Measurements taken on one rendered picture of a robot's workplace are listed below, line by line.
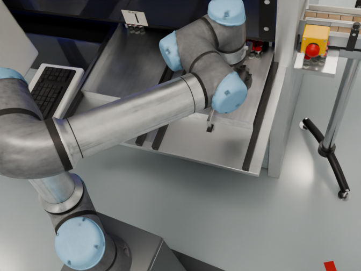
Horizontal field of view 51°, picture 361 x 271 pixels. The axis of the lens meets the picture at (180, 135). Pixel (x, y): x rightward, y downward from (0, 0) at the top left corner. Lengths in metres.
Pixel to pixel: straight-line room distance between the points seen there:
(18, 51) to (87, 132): 1.03
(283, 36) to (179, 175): 1.13
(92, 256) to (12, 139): 0.43
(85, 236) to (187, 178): 1.19
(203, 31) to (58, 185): 0.48
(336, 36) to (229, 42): 0.57
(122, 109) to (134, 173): 1.53
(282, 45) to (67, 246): 0.84
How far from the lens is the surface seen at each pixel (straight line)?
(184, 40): 0.80
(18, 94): 0.73
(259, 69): 1.31
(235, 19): 0.82
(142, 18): 1.35
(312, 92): 2.37
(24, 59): 1.68
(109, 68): 1.44
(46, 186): 0.94
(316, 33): 1.22
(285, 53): 1.28
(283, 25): 1.19
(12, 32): 1.62
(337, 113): 1.74
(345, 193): 2.04
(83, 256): 0.98
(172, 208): 2.05
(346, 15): 1.43
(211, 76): 0.72
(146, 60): 1.41
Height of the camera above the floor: 1.89
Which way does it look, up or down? 58 degrees down
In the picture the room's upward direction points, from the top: 18 degrees counter-clockwise
